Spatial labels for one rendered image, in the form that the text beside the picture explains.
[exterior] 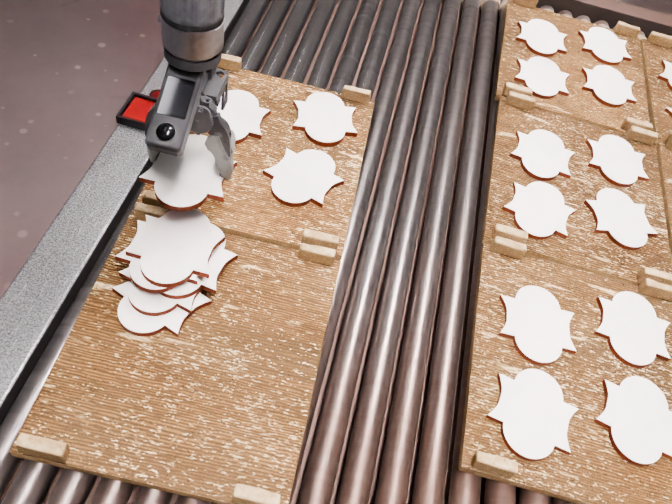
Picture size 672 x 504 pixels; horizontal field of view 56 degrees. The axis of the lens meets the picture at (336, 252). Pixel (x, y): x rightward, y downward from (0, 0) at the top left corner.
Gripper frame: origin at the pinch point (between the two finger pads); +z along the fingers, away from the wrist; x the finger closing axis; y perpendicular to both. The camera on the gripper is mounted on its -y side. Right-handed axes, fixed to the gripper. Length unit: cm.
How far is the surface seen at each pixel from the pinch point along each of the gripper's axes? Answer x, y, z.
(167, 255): -0.2, -11.0, 6.8
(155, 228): 3.0, -6.7, 6.7
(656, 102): -89, 66, 10
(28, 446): 6.9, -40.4, 10.6
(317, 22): -9, 67, 12
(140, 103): 17.6, 25.7, 12.2
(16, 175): 87, 78, 104
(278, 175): -11.4, 14.2, 10.7
